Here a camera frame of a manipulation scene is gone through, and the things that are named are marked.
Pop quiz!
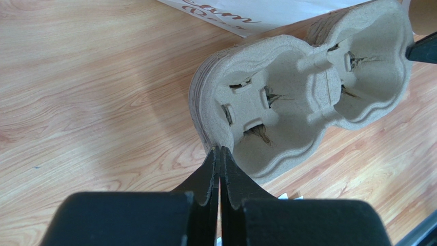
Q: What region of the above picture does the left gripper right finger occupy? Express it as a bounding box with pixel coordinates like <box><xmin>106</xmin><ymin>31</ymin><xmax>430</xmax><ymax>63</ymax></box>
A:
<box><xmin>220</xmin><ymin>147</ymin><xmax>276</xmax><ymax>245</ymax></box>

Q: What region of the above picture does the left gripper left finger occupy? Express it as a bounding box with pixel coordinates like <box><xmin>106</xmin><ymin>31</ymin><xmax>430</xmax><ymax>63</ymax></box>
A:
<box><xmin>171</xmin><ymin>146</ymin><xmax>220</xmax><ymax>245</ymax></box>

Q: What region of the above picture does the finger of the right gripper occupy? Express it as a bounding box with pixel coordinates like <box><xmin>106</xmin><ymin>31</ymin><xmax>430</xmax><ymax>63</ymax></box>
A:
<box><xmin>405</xmin><ymin>32</ymin><xmax>437</xmax><ymax>64</ymax></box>

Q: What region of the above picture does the cardboard cup carrier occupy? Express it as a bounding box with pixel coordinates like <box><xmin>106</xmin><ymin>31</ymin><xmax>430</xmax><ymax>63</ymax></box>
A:
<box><xmin>188</xmin><ymin>1</ymin><xmax>413</xmax><ymax>184</ymax></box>

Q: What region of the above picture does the brown paper coffee cup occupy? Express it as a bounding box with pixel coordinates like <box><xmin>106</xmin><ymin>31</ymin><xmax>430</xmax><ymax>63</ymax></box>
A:
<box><xmin>408</xmin><ymin>0</ymin><xmax>436</xmax><ymax>35</ymax></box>

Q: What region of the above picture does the white paper takeout bag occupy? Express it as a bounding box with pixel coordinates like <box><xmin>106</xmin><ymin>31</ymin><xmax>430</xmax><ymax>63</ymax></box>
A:
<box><xmin>163</xmin><ymin>0</ymin><xmax>364</xmax><ymax>37</ymax></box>

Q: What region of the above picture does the bundle of wrapped straws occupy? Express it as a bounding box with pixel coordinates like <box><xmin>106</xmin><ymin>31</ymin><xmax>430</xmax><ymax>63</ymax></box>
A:
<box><xmin>278</xmin><ymin>192</ymin><xmax>304</xmax><ymax>200</ymax></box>

